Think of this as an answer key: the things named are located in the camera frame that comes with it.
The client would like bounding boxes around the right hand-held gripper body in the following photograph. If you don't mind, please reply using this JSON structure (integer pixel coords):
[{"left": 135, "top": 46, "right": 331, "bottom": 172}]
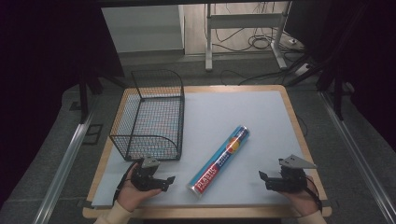
[{"left": 265, "top": 154, "right": 318, "bottom": 193}]

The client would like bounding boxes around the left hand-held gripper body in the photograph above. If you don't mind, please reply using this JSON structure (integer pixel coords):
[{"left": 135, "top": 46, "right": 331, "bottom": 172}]
[{"left": 130, "top": 156, "right": 163, "bottom": 191}]

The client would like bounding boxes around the person's left hand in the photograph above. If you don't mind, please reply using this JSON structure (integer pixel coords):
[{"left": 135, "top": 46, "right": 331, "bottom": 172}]
[{"left": 116, "top": 162, "right": 163, "bottom": 213}]

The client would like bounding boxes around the person's right hand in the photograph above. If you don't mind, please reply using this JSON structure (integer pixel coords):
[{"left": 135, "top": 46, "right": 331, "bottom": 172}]
[{"left": 279, "top": 175, "right": 320, "bottom": 217}]

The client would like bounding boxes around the light blue table mat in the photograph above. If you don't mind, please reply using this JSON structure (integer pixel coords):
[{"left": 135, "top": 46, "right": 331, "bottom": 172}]
[{"left": 91, "top": 90, "right": 313, "bottom": 209}]

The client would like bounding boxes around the black metal stand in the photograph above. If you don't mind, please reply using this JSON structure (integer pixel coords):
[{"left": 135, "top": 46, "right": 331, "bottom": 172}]
[
  {"left": 285, "top": 51, "right": 347, "bottom": 121},
  {"left": 77, "top": 66, "right": 129, "bottom": 124}
]

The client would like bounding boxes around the white power strip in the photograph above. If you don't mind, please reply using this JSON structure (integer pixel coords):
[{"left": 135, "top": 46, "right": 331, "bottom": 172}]
[{"left": 293, "top": 63, "right": 313, "bottom": 77}]

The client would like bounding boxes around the dark curtain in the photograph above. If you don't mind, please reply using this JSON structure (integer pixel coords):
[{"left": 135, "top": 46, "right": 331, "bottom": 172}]
[
  {"left": 284, "top": 0, "right": 396, "bottom": 150},
  {"left": 0, "top": 0, "right": 125, "bottom": 206}
]

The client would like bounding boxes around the white panel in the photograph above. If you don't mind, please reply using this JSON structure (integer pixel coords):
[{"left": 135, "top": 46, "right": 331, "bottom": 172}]
[{"left": 100, "top": 4, "right": 186, "bottom": 54}]

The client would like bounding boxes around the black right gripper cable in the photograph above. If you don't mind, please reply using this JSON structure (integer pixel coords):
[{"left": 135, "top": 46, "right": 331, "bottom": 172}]
[{"left": 305, "top": 175, "right": 324, "bottom": 213}]

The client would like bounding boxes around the black wire mesh basket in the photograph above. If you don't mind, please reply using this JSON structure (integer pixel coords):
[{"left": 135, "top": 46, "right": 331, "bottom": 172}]
[{"left": 108, "top": 68, "right": 186, "bottom": 162}]

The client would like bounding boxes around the thin black cable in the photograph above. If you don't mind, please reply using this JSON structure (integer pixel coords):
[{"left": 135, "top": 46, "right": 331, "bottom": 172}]
[{"left": 295, "top": 114, "right": 310, "bottom": 138}]

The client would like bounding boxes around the black floor bracket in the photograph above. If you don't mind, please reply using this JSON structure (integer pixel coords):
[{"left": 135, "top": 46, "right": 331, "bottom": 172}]
[{"left": 82, "top": 123, "right": 104, "bottom": 147}]

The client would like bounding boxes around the aluminium rail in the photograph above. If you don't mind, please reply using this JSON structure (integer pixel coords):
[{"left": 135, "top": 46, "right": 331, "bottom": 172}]
[
  {"left": 319, "top": 91, "right": 396, "bottom": 224},
  {"left": 32, "top": 113, "right": 95, "bottom": 224}
]

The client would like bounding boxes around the long black floor cable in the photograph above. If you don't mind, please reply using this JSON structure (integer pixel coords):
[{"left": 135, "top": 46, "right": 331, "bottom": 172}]
[{"left": 219, "top": 68, "right": 300, "bottom": 87}]

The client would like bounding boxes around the tangle of black floor cables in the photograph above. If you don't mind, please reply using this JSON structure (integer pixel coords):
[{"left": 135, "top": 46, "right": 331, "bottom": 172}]
[{"left": 214, "top": 26, "right": 307, "bottom": 54}]

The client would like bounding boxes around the white metal desk frame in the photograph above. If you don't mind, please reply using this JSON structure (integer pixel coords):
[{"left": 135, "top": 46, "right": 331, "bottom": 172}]
[{"left": 204, "top": 1, "right": 292, "bottom": 73}]

